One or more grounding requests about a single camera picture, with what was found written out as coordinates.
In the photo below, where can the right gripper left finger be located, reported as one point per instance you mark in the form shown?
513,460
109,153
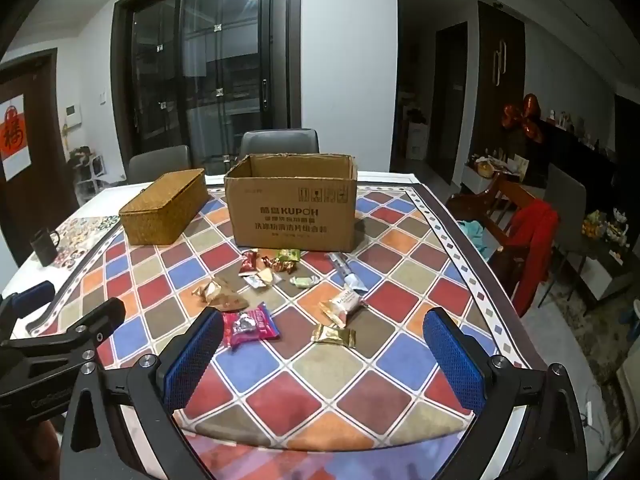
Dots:
96,442

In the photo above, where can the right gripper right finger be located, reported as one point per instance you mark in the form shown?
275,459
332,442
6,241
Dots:
527,424

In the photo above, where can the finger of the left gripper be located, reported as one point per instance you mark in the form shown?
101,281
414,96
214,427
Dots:
23,304
92,329

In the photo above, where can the brown triangular snack packet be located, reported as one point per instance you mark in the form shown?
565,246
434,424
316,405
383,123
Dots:
219,295

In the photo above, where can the pink snack packet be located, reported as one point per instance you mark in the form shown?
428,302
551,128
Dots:
249,325

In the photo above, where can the red small snack packet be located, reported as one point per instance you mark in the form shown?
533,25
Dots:
249,263

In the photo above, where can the pale green candy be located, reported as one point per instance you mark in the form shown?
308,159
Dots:
305,282

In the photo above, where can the white Denmark cheese packet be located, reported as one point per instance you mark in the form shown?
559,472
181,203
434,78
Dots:
338,309

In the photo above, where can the gold foil snack packet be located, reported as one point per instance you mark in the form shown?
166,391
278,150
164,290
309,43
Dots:
325,334

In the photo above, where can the silver blue stick packet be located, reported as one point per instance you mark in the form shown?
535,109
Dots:
349,277

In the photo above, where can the red gold candy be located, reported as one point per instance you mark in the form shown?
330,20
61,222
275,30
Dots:
279,265

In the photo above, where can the green snack packet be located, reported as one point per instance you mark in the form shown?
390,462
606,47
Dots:
288,255

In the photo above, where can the black mug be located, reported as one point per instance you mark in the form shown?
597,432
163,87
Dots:
45,245

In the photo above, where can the woven wicker box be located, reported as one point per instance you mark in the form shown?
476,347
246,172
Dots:
160,213

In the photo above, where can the grey dining chair left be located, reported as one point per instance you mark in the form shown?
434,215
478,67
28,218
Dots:
149,166

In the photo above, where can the grey dining chair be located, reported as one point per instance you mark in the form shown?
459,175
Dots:
149,166
275,141

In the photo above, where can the red fu door poster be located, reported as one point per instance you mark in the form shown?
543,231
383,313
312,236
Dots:
15,156

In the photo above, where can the colourful diamond table mat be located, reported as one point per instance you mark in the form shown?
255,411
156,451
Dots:
289,408

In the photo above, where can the red garment on chair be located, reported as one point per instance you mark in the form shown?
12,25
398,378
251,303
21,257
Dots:
533,228

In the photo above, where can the brown cardboard box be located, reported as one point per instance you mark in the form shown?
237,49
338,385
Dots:
293,201

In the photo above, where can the teal cloth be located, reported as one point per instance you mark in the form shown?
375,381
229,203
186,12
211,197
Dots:
484,242

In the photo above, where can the grey dining chair centre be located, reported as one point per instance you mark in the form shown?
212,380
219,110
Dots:
275,141

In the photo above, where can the wooden chair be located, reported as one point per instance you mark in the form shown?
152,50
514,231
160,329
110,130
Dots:
494,209

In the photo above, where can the glass sliding door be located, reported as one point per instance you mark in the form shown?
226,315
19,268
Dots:
202,73

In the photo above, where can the white low tv cabinet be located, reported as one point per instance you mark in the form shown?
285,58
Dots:
479,181

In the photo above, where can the red foil balloon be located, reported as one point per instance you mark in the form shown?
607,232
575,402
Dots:
526,116

